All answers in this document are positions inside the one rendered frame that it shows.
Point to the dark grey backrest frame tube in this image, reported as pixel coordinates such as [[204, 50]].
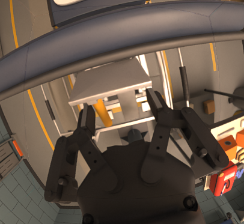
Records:
[[128, 52]]

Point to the blue-grey padded cot backrest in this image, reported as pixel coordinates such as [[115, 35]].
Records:
[[120, 32]]

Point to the dark gas strut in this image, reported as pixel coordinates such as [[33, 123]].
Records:
[[185, 82]]

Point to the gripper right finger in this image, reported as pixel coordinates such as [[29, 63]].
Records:
[[200, 136]]

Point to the brown cardboard box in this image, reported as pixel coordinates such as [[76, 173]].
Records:
[[209, 106]]

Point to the cream wall panel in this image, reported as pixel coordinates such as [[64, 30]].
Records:
[[222, 129]]

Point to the dark grey knob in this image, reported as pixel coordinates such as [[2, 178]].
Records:
[[135, 136]]

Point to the grey-white cot frame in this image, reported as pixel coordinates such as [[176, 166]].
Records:
[[112, 80]]

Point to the red medical bag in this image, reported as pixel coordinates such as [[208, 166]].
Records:
[[221, 180]]

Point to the grey drawer cabinet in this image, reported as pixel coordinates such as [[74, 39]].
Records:
[[7, 158]]

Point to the black rod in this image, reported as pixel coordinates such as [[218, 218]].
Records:
[[218, 93]]

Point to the orange cylinder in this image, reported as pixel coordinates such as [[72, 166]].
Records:
[[103, 112]]

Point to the orange block with hole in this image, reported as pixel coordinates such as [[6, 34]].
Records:
[[228, 147]]

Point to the grey round mount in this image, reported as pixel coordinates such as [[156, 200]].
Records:
[[239, 95]]

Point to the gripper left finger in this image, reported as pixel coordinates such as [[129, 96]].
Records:
[[88, 120]]

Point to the black side rail grip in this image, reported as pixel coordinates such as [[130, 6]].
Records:
[[50, 110]]

